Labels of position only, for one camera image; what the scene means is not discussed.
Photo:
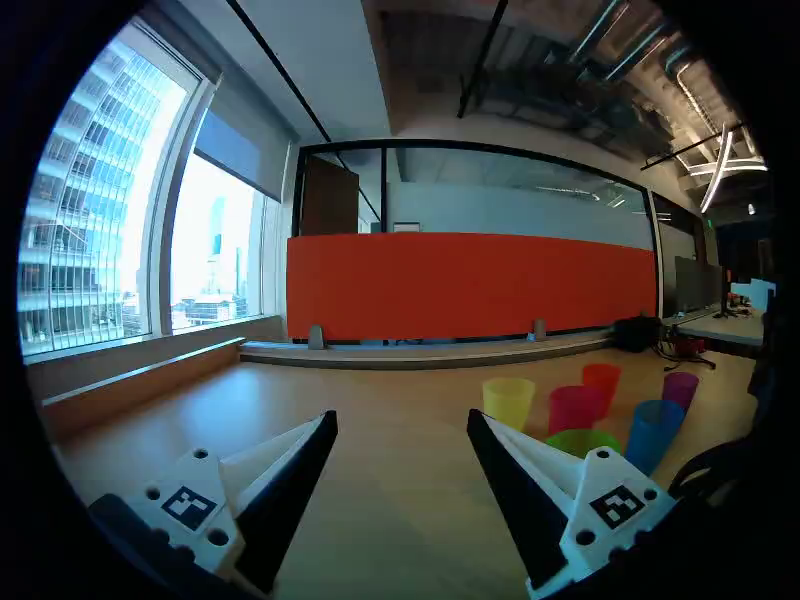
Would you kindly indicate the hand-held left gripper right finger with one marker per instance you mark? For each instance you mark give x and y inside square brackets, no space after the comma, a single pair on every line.
[615,500]

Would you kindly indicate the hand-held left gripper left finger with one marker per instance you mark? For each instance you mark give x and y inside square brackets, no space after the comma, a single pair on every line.
[194,494]

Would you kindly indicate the green plastic cup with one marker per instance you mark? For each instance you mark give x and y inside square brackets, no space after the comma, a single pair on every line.
[581,442]

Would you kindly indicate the blue plastic cup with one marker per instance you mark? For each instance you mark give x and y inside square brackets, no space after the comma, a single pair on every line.
[653,434]

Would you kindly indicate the red plastic cup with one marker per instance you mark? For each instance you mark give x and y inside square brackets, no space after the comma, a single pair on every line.
[578,409]

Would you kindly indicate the orange plastic cup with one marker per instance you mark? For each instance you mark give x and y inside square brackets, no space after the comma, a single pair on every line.
[602,381]

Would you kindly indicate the purple plastic cup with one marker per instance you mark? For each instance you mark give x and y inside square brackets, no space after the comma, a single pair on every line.
[680,390]

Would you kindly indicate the yellow plastic cup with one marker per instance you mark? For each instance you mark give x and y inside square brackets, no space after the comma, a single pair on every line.
[509,400]

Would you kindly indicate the white desk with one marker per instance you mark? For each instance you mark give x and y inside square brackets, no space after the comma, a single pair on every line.
[725,328]

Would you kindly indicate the grey desk screen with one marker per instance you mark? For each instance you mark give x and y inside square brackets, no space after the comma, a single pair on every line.
[697,284]

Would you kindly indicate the red desk screen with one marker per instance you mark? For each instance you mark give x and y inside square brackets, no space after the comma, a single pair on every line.
[469,284]

